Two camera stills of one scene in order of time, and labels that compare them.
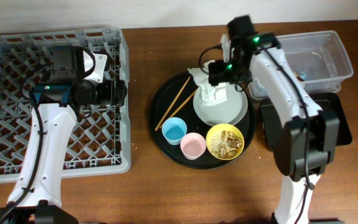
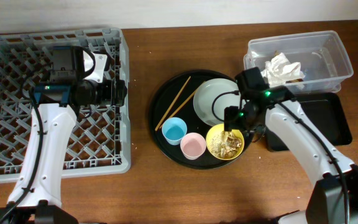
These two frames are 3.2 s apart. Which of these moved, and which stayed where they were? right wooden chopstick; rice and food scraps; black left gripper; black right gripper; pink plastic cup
Moved: black right gripper
Stayed: rice and food scraps; pink plastic cup; right wooden chopstick; black left gripper
